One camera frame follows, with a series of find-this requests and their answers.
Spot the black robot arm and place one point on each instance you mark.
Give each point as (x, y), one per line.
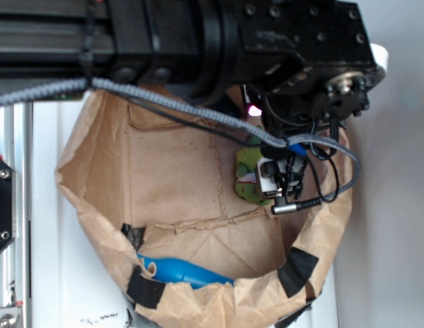
(306, 64)

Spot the green plush frog toy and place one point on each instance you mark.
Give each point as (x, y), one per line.
(246, 186)

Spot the brown paper bag bin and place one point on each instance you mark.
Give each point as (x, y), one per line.
(142, 184)

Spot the blue plastic bottle toy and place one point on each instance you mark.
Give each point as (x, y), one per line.
(173, 270)

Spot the white plastic bin lid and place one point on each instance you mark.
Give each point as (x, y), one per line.
(69, 285)

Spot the small white camera module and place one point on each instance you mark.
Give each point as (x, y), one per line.
(281, 177)

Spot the aluminium frame rail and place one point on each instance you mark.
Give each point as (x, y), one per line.
(15, 261)

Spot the black metal bracket plate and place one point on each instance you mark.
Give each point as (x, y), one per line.
(7, 206)

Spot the silver corner bracket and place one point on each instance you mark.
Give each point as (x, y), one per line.
(10, 317)

